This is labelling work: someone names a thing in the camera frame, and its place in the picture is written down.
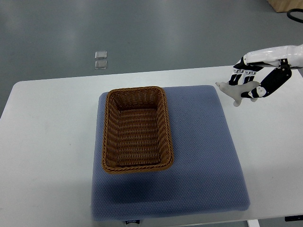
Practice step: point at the white table leg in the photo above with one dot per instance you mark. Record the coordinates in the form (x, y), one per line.
(253, 223)

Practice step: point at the clear floor plate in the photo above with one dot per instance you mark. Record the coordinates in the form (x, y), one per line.
(100, 64)
(101, 55)

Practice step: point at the black mat label tag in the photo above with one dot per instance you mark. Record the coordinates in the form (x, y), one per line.
(132, 223)

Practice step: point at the lower clear floor plate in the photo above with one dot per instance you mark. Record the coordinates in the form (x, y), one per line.
(100, 64)

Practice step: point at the black table control panel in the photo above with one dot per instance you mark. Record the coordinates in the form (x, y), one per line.
(296, 220)

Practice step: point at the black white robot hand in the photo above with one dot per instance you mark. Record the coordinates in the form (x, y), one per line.
(283, 59)

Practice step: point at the brown wicker basket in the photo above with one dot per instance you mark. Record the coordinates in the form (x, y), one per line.
(136, 134)

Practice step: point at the wooden box corner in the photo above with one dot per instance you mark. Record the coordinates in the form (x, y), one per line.
(280, 6)

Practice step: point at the upper clear floor plate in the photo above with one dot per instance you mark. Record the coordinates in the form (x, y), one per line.
(101, 55)

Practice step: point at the blue quilted mat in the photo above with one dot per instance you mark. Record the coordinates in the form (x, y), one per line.
(206, 175)

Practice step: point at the white bear figurine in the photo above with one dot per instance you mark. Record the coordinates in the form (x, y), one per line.
(235, 91)

